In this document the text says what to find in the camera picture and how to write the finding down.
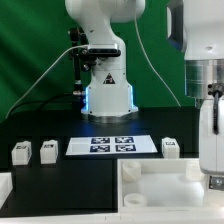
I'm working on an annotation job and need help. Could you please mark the grey cable left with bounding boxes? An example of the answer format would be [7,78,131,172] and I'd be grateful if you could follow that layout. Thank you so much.
[4,44,90,120]

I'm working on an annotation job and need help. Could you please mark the grey cable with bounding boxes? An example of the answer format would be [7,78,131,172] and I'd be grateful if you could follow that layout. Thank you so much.
[133,9,182,108]
[4,44,90,120]

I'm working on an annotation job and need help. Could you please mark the grey cable right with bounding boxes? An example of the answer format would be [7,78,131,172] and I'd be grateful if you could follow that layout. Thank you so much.
[133,9,182,108]

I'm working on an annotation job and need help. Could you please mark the white square table top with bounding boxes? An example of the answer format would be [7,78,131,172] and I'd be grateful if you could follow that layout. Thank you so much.
[117,159,224,220]

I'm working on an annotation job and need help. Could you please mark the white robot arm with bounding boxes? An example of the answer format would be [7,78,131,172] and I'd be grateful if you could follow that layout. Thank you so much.
[65,0,224,175]

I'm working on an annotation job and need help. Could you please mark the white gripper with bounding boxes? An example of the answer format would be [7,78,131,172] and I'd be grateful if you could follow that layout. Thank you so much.
[199,100,224,175]

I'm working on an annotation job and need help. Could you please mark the white marker sheet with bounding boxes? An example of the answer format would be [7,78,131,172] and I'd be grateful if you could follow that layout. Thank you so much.
[66,135,157,156]

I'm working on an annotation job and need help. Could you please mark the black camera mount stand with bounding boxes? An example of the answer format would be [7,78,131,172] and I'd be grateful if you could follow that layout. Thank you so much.
[68,27,92,109]

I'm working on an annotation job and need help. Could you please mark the black cable left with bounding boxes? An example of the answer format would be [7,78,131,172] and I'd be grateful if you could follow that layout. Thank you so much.
[6,93,84,118]

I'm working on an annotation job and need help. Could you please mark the white fixture left edge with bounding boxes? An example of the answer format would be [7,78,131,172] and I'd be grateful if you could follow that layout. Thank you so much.
[0,172,13,209]

